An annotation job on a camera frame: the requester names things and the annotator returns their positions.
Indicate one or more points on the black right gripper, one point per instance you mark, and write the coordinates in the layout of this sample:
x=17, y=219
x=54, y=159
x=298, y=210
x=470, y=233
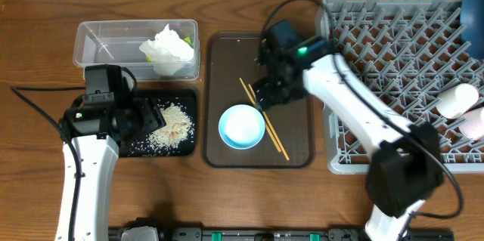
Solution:
x=266, y=97

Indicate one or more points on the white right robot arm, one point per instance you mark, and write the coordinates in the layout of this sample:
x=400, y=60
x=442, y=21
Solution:
x=405, y=167

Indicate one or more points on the pink plastic cup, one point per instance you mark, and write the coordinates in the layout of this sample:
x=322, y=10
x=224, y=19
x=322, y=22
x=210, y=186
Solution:
x=472, y=125

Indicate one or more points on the grey plastic dishwasher rack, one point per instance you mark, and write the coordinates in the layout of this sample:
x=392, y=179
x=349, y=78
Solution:
x=407, y=52

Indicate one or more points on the black plastic tray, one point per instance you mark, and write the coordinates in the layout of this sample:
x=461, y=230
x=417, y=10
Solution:
x=185, y=96

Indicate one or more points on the pile of rice grains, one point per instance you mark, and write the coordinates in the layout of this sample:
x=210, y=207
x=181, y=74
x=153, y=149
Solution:
x=175, y=139

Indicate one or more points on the clear plastic waste bin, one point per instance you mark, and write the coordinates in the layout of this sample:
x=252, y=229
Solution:
x=117, y=42

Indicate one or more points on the brown plastic serving tray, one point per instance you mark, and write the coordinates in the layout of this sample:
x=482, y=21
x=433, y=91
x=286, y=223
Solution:
x=232, y=60

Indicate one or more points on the wooden chopstick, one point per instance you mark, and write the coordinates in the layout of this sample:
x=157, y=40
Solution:
x=267, y=128
x=278, y=139

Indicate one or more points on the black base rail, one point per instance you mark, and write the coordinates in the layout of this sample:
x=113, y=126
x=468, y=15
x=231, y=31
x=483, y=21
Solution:
x=203, y=234

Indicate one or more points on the cream white plastic cup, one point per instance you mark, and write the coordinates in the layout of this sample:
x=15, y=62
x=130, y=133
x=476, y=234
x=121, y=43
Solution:
x=457, y=100

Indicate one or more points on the dark blue plate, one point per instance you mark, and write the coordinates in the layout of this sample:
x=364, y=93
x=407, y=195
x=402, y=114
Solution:
x=472, y=17

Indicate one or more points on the light blue bowl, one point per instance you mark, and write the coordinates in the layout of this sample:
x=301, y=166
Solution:
x=241, y=127

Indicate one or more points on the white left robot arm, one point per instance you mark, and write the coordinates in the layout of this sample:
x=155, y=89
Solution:
x=95, y=134

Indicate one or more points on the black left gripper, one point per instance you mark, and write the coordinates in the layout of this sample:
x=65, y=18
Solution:
x=150, y=118

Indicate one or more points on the white paper napkin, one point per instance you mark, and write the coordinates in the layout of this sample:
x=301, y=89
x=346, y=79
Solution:
x=171, y=66

